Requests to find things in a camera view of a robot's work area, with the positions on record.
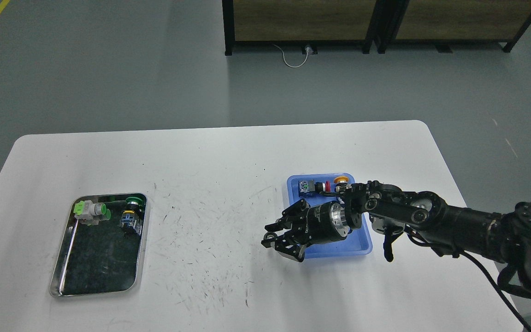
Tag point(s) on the red push button switch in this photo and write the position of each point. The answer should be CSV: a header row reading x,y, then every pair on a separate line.
x,y
311,188

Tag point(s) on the black frame wooden cabinet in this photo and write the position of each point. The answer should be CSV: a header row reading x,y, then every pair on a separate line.
x,y
442,23
300,22

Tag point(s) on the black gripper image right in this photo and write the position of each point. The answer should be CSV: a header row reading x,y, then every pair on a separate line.
x,y
306,226

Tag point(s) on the light green push button switch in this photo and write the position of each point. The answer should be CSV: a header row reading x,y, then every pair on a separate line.
x,y
90,213

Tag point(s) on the yellow push button switch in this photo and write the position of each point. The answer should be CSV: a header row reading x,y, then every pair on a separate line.
x,y
340,180

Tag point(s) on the silver metal tray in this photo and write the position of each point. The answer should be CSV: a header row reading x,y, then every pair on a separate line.
x,y
99,259

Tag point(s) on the blue plastic tray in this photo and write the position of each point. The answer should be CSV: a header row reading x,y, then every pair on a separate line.
x,y
358,242

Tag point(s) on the black gear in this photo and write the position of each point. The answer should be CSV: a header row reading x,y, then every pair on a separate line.
x,y
270,237

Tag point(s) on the black frame wooden cabinet right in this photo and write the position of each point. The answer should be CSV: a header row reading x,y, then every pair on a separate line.
x,y
442,23

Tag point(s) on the black frame wooden cabinet left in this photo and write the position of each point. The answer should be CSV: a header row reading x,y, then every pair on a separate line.
x,y
300,22

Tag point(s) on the dark green push button switch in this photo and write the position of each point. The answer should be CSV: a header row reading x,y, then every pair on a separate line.
x,y
132,216

